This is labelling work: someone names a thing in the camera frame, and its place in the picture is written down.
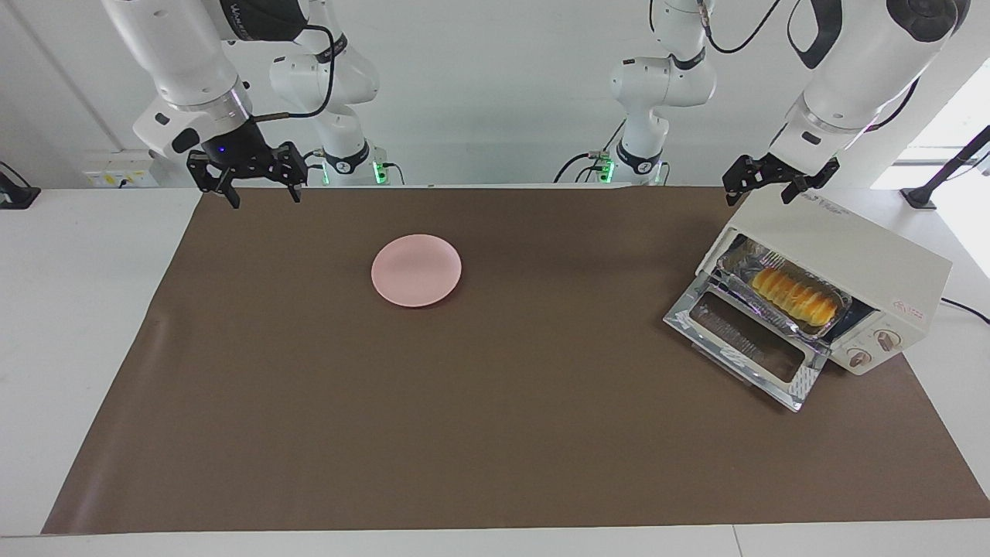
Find black oven power cord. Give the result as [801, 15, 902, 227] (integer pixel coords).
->
[940, 298, 990, 326]

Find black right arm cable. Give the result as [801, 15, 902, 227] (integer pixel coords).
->
[251, 23, 339, 122]

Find black arm base cable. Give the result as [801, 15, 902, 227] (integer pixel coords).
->
[553, 120, 626, 184]

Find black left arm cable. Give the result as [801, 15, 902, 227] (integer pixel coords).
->
[698, 0, 783, 56]

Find sliced golden bread loaf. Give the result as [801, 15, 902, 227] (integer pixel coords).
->
[750, 267, 840, 326]

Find black table clamp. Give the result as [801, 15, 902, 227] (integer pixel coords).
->
[0, 161, 41, 210]

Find aluminium foil tray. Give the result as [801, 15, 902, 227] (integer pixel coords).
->
[715, 236, 852, 341]

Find brown table mat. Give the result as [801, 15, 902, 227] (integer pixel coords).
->
[41, 186, 990, 536]

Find pink round plate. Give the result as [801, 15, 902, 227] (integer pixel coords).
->
[371, 234, 463, 308]

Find white wall power socket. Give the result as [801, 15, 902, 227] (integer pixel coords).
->
[84, 151, 159, 188]

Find glass oven door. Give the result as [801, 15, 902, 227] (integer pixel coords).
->
[663, 272, 832, 413]

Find cream toaster oven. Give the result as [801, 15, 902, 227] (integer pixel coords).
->
[696, 176, 954, 378]

